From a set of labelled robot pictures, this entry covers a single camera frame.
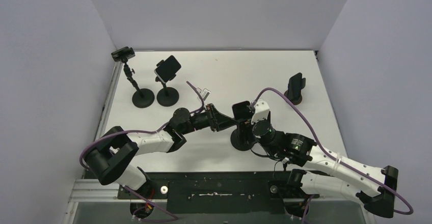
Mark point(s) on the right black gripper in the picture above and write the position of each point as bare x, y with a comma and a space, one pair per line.
248, 116

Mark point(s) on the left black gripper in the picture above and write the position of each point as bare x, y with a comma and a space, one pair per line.
217, 120

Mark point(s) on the black round-base phone stand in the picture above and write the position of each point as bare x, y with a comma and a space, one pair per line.
242, 137

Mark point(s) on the purple-edged black smartphone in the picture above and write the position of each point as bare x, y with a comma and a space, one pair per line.
242, 111

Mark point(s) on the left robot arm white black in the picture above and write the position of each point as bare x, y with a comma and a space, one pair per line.
109, 158

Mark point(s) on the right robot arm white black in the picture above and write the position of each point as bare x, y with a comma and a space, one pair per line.
323, 171

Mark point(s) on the brown wooden round phone stand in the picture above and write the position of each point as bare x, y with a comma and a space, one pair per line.
295, 97

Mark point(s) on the tall black tripod phone stand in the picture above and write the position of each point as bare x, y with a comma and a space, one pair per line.
142, 98

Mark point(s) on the dark blue-edged smartphone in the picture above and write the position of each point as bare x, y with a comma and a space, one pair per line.
296, 83

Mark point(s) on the black smartphone white edge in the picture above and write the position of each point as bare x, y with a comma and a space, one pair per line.
166, 69

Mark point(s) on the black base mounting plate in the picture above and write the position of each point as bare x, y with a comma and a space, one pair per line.
226, 192

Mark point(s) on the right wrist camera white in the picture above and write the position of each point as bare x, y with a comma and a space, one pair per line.
260, 111

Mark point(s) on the aluminium frame rail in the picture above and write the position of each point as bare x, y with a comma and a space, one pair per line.
89, 190

